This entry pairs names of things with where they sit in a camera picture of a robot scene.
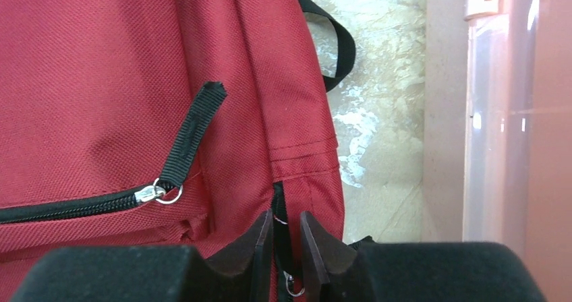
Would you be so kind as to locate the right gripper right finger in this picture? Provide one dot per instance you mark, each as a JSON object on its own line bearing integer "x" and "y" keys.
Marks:
{"x": 450, "y": 271}

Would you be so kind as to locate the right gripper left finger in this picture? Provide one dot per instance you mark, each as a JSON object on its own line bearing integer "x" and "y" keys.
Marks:
{"x": 238, "y": 272}

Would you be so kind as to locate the red backpack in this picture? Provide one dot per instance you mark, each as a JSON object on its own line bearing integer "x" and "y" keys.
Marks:
{"x": 165, "y": 122}

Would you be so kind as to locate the pink plastic storage box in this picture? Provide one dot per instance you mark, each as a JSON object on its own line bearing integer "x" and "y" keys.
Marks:
{"x": 497, "y": 130}

